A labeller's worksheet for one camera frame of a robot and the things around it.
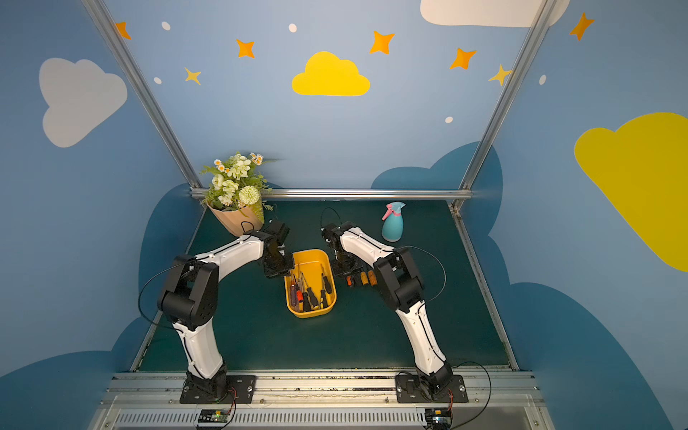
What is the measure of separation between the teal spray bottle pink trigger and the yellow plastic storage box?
0.27 meters

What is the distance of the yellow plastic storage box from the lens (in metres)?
0.89

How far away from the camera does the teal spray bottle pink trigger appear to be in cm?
99
